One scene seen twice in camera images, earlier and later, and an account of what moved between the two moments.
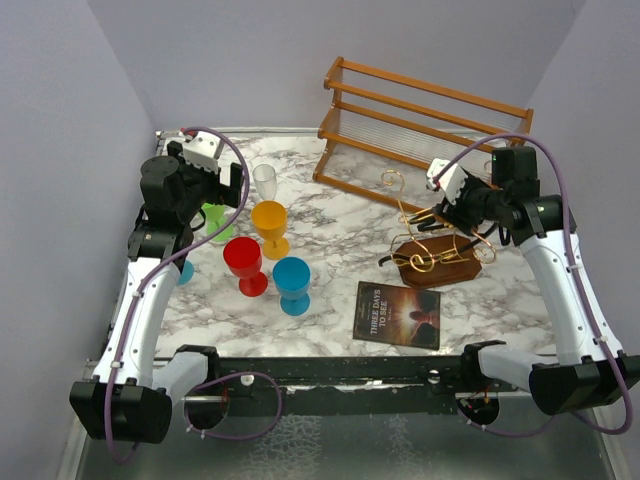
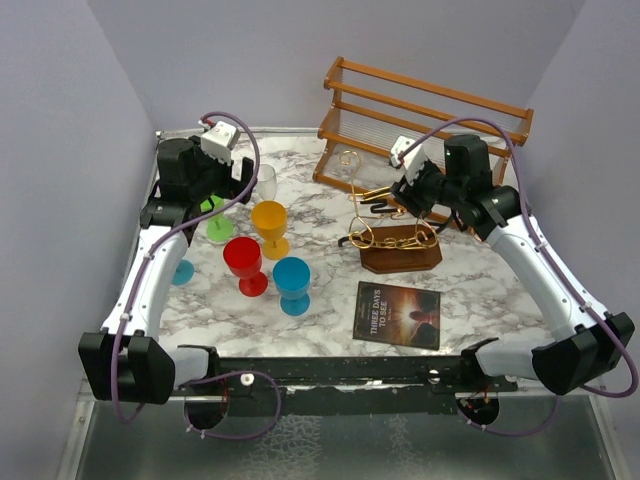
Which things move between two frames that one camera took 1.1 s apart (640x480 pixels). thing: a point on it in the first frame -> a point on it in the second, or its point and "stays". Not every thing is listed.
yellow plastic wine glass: (270, 221) stays
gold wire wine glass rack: (434, 261) -> (360, 232)
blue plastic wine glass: (291, 277) stays
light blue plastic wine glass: (187, 273) stays
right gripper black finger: (430, 225) -> (381, 203)
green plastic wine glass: (215, 217) stays
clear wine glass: (266, 180) stays
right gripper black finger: (423, 215) -> (377, 196)
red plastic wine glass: (244, 258) stays
